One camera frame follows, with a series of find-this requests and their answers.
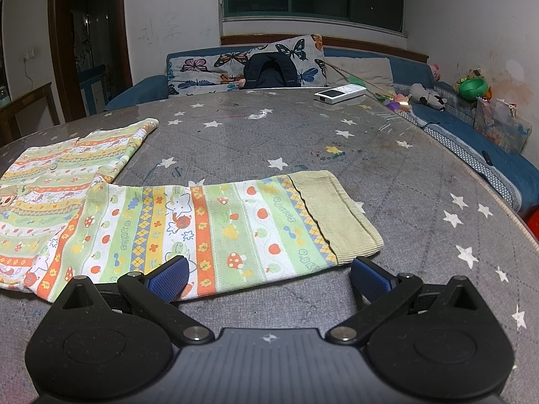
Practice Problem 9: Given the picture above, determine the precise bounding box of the butterfly print pillow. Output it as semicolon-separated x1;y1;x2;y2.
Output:
167;34;327;95

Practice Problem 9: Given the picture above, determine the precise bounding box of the printed plastic bag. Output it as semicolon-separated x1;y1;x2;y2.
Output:
474;99;532;154

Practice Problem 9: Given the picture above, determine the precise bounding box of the striped cartoon-print pajama top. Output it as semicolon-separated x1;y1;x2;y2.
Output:
0;118;385;304

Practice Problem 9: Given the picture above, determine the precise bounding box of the green round toy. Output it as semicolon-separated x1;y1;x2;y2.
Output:
459;76;492;101

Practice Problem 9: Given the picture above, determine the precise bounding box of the wooden door frame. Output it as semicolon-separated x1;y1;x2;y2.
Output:
47;0;133;125

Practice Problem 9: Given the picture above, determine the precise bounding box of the blue sofa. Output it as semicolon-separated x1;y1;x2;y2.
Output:
103;44;537;215

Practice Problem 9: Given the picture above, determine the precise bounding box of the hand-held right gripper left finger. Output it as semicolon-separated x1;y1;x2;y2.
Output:
53;256;215;344

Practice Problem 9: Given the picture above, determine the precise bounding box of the white handheld device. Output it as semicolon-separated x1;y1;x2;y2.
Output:
314;85;368;105

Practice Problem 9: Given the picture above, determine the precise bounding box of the green toy wand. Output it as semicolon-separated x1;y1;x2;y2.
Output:
328;62;365;86

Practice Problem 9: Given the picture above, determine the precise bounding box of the blue cabinet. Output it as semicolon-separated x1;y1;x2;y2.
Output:
80;65;108;114

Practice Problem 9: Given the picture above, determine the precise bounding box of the wooden desk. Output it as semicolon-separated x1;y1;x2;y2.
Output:
0;82;53;148

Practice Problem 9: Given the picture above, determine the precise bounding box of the pile of colourful small toys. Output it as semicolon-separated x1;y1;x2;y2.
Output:
378;90;412;113

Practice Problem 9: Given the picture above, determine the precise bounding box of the black and white plush toy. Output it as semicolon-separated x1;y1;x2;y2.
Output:
409;83;447;112

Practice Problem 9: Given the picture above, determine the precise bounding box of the black backpack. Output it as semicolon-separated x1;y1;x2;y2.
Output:
243;53;300;90

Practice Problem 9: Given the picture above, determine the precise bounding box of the wooden sofa back rail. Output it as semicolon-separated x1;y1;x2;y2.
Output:
221;34;430;64

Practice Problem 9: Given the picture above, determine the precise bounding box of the beige cushion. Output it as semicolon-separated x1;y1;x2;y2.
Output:
324;56;394;93

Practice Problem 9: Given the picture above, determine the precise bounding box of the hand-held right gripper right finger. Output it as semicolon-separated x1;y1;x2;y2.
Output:
326;257;485;344

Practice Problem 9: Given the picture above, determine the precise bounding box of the grey star-print table cover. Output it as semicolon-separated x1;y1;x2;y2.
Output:
0;86;539;404

